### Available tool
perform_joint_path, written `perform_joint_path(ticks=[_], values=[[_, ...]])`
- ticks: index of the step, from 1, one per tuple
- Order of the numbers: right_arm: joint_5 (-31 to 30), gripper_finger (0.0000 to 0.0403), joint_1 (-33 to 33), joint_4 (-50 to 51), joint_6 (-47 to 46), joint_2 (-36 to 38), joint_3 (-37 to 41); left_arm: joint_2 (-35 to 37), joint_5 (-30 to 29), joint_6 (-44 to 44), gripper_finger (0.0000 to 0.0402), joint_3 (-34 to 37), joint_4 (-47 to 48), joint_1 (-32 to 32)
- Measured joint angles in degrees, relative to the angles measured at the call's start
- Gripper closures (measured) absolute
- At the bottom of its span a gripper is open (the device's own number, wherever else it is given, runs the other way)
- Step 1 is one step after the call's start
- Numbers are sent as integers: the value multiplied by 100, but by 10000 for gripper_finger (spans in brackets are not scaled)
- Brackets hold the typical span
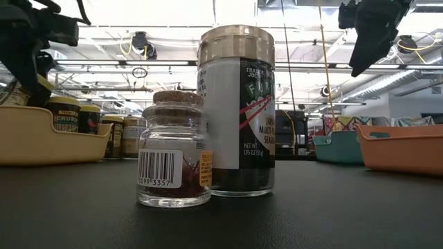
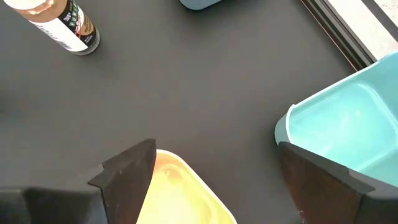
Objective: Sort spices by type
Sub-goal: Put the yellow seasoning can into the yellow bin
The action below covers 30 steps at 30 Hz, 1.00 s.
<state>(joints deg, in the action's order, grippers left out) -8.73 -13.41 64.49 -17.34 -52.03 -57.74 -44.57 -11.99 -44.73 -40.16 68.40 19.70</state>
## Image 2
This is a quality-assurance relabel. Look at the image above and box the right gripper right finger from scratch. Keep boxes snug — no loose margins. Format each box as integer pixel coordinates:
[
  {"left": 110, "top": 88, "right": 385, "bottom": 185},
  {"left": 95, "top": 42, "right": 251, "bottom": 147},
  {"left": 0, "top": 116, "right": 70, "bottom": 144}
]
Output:
[{"left": 279, "top": 142, "right": 398, "bottom": 224}]

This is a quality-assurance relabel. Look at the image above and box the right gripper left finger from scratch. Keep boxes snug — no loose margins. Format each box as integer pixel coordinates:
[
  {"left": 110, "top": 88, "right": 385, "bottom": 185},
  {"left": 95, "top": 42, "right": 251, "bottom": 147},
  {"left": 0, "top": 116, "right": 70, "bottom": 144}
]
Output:
[{"left": 0, "top": 139, "right": 157, "bottom": 224}]

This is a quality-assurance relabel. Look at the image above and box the tan lid furikake jar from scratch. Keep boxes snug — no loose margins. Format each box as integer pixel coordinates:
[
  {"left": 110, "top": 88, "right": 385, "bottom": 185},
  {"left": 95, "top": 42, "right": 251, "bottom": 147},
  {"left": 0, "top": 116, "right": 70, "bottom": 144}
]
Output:
[{"left": 2, "top": 0, "right": 101, "bottom": 56}]

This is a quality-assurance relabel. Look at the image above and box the coral orange plastic bin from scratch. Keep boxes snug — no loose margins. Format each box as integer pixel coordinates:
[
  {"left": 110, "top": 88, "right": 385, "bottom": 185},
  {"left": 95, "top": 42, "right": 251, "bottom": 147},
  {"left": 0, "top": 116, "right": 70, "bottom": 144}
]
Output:
[{"left": 136, "top": 149, "right": 239, "bottom": 224}]

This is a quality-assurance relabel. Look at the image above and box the teal plastic bin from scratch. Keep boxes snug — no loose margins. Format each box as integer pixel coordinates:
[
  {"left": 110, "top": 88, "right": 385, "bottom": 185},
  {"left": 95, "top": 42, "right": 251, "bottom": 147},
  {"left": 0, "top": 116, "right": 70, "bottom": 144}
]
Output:
[{"left": 274, "top": 51, "right": 398, "bottom": 190}]

